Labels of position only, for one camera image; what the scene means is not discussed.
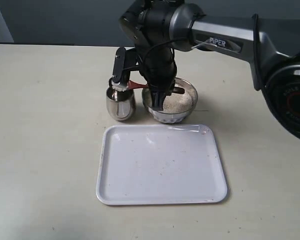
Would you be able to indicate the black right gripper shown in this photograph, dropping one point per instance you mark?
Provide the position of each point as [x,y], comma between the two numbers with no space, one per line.
[158,67]

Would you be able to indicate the red-brown wooden spoon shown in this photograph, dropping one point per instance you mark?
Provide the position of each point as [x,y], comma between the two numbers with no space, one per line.
[131,85]

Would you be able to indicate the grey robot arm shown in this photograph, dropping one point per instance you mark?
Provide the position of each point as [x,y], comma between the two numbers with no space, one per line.
[271,47]

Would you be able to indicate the steel bowl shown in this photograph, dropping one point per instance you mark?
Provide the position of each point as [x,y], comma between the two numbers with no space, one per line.
[172,118]

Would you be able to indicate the steel cup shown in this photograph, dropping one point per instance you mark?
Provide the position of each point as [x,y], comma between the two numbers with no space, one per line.
[121,105]

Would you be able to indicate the white plastic tray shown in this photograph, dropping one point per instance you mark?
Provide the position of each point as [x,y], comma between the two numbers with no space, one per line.
[160,164]

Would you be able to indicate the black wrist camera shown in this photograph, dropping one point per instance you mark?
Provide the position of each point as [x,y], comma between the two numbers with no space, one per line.
[125,62]

